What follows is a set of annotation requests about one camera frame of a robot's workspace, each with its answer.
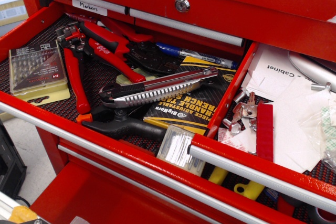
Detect silver black box cutter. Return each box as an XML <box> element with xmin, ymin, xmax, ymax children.
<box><xmin>99</xmin><ymin>67</ymin><xmax>218</xmax><ymax>109</ymax></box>

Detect large open left drawer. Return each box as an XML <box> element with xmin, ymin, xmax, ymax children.
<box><xmin>0</xmin><ymin>1</ymin><xmax>257</xmax><ymax>224</ymax></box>

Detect black box on floor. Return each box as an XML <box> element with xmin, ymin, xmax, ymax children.
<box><xmin>1</xmin><ymin>122</ymin><xmax>27</xmax><ymax>198</ymax></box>

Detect black yellow tap wrench box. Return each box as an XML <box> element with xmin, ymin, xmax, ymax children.
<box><xmin>144</xmin><ymin>57</ymin><xmax>236</xmax><ymax>135</ymax></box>

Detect small open right drawer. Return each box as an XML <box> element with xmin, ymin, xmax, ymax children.
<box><xmin>190</xmin><ymin>44</ymin><xmax>335</xmax><ymax>213</ymax></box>

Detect white markers label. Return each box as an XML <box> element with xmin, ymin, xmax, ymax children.
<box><xmin>72</xmin><ymin>0</ymin><xmax>108</xmax><ymax>16</ymax></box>

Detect red marker pen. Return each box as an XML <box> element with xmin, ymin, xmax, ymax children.
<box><xmin>65</xmin><ymin>13</ymin><xmax>105</xmax><ymax>27</ymax></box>

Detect drill bit set case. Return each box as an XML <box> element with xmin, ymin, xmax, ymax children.
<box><xmin>9</xmin><ymin>41</ymin><xmax>70</xmax><ymax>105</ymax></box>

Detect small yellow-green plastic case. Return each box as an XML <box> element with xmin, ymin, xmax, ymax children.
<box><xmin>116</xmin><ymin>68</ymin><xmax>159</xmax><ymax>84</ymax></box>

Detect red black crimping pliers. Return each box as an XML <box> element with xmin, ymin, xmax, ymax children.
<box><xmin>79</xmin><ymin>18</ymin><xmax>181</xmax><ymax>77</ymax></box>

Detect silver cabinet lock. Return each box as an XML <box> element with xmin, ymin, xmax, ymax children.
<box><xmin>175</xmin><ymin>0</ymin><xmax>190</xmax><ymax>13</ymax></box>

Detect red tool cabinet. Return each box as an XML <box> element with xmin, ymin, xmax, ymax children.
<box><xmin>18</xmin><ymin>0</ymin><xmax>336</xmax><ymax>224</ymax></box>

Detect black spring clamp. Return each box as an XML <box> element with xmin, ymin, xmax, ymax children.
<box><xmin>76</xmin><ymin>105</ymin><xmax>166</xmax><ymax>142</ymax></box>

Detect clear blade case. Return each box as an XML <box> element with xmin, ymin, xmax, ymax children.
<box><xmin>156</xmin><ymin>125</ymin><xmax>205</xmax><ymax>176</ymax></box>

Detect silver bolt near keys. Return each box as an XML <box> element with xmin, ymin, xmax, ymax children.
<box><xmin>233</xmin><ymin>88</ymin><xmax>250</xmax><ymax>103</ymax></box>

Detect silver bolt lower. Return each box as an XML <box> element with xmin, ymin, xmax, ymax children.
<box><xmin>222</xmin><ymin>119</ymin><xmax>242</xmax><ymax>135</ymax></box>

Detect silver cabinet keys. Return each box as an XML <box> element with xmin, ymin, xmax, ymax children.
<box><xmin>233</xmin><ymin>92</ymin><xmax>257</xmax><ymax>123</ymax></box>

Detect red plastic strip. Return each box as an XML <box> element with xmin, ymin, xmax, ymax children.
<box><xmin>256</xmin><ymin>103</ymin><xmax>274</xmax><ymax>162</ymax></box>

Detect white cabinet manual paper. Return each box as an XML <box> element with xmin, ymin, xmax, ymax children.
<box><xmin>240</xmin><ymin>43</ymin><xmax>334</xmax><ymax>174</ymax></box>

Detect silver wing bolt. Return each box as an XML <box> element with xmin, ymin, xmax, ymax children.
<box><xmin>311</xmin><ymin>82</ymin><xmax>331</xmax><ymax>92</ymax></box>

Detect clear plastic bag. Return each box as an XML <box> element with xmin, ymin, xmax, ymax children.
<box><xmin>299</xmin><ymin>99</ymin><xmax>335</xmax><ymax>172</ymax></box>

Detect red wire stripper tool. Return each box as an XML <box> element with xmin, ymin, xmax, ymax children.
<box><xmin>56</xmin><ymin>22</ymin><xmax>91</xmax><ymax>114</ymax></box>

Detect yellow handled tool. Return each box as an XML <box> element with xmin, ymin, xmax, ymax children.
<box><xmin>208</xmin><ymin>167</ymin><xmax>265</xmax><ymax>200</ymax></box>

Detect silver metal handle bar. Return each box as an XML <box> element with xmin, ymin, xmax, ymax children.
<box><xmin>288</xmin><ymin>51</ymin><xmax>335</xmax><ymax>92</ymax></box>

